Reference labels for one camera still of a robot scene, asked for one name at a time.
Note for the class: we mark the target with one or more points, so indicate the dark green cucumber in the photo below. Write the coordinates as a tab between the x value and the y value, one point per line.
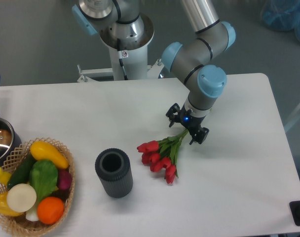
22	172

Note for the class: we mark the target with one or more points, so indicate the dark grey ribbed vase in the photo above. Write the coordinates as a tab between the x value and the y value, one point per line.
113	168

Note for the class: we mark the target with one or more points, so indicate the orange fruit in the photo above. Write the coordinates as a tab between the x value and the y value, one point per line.
50	210

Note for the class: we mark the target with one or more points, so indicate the white leek stalk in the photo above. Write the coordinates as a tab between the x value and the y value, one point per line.
31	214

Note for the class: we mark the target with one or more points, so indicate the green lettuce leaf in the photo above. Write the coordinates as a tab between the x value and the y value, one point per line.
43	178

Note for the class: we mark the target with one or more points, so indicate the purple red onion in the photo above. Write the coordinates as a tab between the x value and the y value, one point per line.
64	180

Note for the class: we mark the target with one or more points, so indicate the red tulip bouquet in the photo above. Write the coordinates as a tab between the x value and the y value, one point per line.
162	155

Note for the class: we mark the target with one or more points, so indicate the yellow bell pepper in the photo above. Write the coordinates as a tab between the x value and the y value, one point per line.
5	209

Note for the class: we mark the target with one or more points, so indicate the woven wicker basket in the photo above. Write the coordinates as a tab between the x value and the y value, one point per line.
19	226

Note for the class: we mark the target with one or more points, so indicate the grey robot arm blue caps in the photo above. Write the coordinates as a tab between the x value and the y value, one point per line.
189	64

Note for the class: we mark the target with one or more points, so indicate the white round onion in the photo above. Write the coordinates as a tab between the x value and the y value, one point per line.
21	197

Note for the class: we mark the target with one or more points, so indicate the yellow squash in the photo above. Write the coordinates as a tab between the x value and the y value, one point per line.
41	150

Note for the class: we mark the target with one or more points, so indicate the blue plastic bag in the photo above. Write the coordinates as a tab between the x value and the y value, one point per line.
282	16

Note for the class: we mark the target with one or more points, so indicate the black device at edge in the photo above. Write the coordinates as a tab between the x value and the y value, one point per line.
295	210

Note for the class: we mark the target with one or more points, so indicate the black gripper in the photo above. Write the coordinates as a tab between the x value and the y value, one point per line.
191	123

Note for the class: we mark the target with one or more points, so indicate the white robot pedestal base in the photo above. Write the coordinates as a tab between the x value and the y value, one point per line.
128	50

